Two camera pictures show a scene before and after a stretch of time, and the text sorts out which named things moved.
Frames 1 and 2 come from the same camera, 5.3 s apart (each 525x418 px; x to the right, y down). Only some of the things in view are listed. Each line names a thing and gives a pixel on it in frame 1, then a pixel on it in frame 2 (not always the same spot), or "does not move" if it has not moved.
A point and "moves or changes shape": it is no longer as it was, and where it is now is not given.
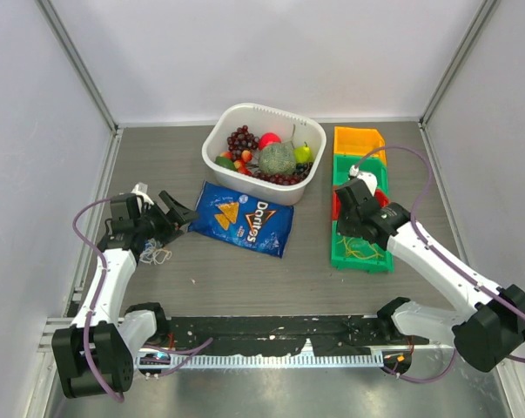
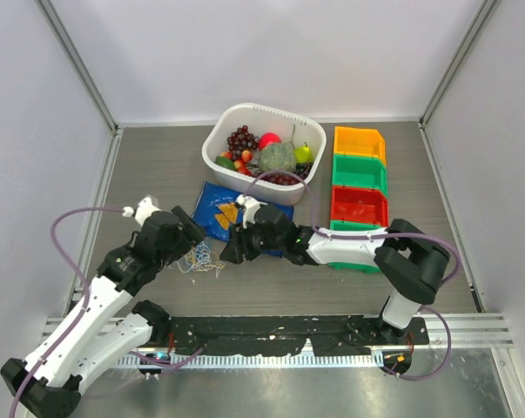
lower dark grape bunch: (300, 172) does not move
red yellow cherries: (240, 165) does not move
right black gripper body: (346, 224) → (257, 242)
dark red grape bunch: (242, 140) does not move
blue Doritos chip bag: (262, 226) does not move
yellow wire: (164, 250) moves or changes shape
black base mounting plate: (278, 335) does not move
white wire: (153, 257) moves or changes shape
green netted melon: (278, 158) does not move
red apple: (268, 138) does not move
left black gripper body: (155, 224) → (181, 243)
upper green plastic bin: (374, 164) does not move
